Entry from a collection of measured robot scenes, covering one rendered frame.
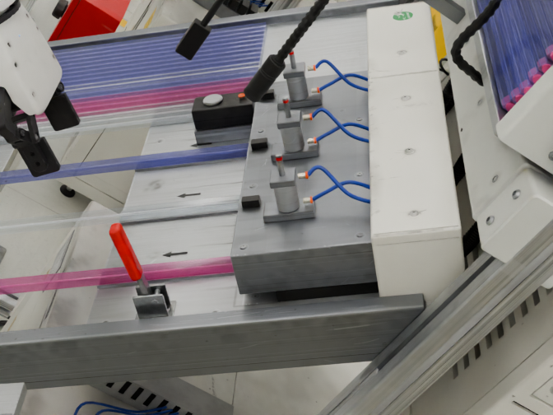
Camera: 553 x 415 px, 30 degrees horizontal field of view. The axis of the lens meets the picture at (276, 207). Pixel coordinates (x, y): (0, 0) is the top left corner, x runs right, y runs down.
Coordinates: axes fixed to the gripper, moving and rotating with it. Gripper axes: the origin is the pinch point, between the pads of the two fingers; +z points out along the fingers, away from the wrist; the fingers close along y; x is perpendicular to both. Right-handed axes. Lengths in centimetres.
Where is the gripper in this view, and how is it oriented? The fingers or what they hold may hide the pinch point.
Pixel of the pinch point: (54, 142)
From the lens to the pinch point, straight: 113.3
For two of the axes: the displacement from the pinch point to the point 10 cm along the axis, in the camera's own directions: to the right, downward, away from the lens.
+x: -9.4, 2.4, 2.5
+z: 3.4, 7.8, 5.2
